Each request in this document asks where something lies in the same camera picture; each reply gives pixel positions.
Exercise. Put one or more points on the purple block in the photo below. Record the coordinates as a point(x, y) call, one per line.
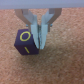
point(26, 42)

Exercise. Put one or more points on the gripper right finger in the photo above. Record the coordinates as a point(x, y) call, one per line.
point(45, 23)

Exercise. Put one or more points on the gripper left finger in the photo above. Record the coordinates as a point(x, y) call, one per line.
point(32, 24)

